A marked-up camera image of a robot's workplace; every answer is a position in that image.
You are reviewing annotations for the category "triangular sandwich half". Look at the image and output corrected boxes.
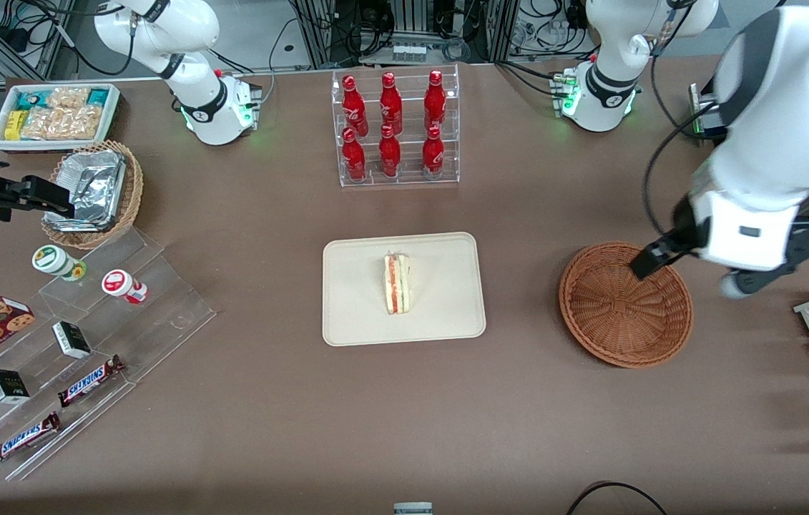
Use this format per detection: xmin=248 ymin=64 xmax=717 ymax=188
xmin=383 ymin=252 xmax=412 ymax=315

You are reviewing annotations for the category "round brown wicker basket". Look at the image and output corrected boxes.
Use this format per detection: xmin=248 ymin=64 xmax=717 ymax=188
xmin=559 ymin=241 xmax=695 ymax=369

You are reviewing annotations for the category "light tan wicker basket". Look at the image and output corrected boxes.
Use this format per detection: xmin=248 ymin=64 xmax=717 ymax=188
xmin=41 ymin=139 xmax=144 ymax=250

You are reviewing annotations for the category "cream rectangular tray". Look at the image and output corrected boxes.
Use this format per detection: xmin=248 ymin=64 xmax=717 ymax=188
xmin=322 ymin=231 xmax=487 ymax=348

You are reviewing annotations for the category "aluminium foil container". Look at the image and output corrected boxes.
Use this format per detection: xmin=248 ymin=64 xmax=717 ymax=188
xmin=43 ymin=149 xmax=127 ymax=232

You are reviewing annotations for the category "green sunflower yogurt cup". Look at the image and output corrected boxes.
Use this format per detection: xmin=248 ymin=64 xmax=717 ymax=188
xmin=32 ymin=245 xmax=87 ymax=282

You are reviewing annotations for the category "clear bag of biscuits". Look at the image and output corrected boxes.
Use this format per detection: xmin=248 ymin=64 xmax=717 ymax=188
xmin=20 ymin=106 xmax=102 ymax=141
xmin=46 ymin=87 xmax=90 ymax=109

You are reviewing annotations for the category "white snack bin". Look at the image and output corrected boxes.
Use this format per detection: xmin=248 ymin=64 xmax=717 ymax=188
xmin=0 ymin=84 xmax=121 ymax=153

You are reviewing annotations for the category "red white yogurt cup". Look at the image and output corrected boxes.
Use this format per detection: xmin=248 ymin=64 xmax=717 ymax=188
xmin=102 ymin=269 xmax=149 ymax=305

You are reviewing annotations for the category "small black carton box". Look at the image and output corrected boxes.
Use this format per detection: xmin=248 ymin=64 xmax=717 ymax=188
xmin=0 ymin=368 xmax=31 ymax=405
xmin=52 ymin=320 xmax=92 ymax=360

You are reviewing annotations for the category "clear acrylic stepped shelf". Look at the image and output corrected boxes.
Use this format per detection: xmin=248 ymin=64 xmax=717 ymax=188
xmin=0 ymin=227 xmax=217 ymax=481

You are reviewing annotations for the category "Snickers chocolate bar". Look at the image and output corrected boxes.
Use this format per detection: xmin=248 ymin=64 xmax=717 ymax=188
xmin=0 ymin=411 xmax=62 ymax=466
xmin=57 ymin=355 xmax=126 ymax=408

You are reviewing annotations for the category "red cola bottle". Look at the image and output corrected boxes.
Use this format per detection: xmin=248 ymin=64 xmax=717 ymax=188
xmin=342 ymin=75 xmax=369 ymax=137
xmin=379 ymin=125 xmax=402 ymax=177
xmin=422 ymin=125 xmax=446 ymax=177
xmin=424 ymin=69 xmax=448 ymax=131
xmin=342 ymin=129 xmax=368 ymax=181
xmin=380 ymin=72 xmax=403 ymax=133

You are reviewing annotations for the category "clear acrylic bottle rack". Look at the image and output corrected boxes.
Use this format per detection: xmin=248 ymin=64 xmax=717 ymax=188
xmin=331 ymin=63 xmax=461 ymax=188

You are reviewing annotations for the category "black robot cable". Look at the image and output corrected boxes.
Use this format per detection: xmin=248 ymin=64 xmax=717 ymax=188
xmin=643 ymin=39 xmax=723 ymax=238

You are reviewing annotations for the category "black table cable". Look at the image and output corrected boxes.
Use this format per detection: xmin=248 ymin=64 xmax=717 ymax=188
xmin=565 ymin=481 xmax=670 ymax=515

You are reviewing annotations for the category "aluminium frame with cables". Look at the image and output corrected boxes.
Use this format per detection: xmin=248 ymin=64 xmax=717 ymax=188
xmin=290 ymin=0 xmax=519 ymax=69

